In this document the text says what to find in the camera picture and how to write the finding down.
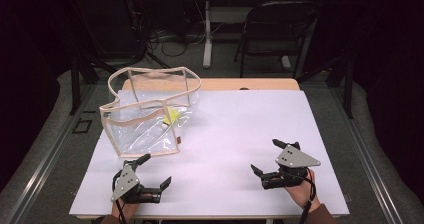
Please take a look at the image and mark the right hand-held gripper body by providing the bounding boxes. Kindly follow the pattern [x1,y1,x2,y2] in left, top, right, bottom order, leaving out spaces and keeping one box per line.
[261,141,322,190]

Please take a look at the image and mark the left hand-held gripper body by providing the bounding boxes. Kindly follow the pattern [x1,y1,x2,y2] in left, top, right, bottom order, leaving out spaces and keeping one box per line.
[110,160,164,205]

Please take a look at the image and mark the clear plastic bag beige trim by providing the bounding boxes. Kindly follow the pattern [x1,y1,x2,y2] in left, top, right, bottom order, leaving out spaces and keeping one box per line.
[98,66,203,159]

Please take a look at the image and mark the yellow shuttlecock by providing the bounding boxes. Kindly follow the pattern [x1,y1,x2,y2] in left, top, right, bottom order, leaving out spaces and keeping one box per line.
[161,105,183,130]

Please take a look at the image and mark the person's left hand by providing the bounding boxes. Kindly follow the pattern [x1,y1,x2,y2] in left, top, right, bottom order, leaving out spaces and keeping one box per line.
[110,200,140,220]

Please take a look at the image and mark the person's right hand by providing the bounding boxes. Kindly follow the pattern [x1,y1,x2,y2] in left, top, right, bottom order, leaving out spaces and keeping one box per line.
[272,173,322,213]

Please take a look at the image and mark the white board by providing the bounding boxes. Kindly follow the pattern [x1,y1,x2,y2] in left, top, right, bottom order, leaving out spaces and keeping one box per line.
[68,89,351,219]

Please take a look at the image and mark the black metal stand leg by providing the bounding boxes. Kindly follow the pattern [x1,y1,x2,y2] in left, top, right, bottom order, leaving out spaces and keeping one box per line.
[344,57,355,120]
[68,50,82,116]

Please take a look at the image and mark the black folding chair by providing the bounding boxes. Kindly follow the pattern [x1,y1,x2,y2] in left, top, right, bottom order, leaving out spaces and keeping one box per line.
[233,0,320,79]

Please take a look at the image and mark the white desk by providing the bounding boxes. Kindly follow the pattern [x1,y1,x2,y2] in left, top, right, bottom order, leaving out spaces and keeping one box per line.
[183,0,330,70]

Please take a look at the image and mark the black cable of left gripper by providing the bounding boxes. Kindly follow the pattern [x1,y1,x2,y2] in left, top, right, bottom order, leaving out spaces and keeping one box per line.
[111,169,128,224]

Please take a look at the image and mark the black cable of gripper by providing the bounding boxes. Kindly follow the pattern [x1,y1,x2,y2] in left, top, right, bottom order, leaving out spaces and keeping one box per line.
[289,167,318,224]
[111,169,128,224]

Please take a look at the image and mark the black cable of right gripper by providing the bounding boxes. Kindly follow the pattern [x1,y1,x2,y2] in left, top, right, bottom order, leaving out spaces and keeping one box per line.
[289,167,318,224]

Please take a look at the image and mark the aluminium floor rail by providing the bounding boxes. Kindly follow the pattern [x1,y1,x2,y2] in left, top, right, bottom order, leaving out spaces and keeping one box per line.
[5,83,98,224]
[328,85,405,224]

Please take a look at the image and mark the tangle of floor cables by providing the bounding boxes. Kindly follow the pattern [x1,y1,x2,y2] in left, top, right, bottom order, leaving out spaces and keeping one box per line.
[125,0,231,59]

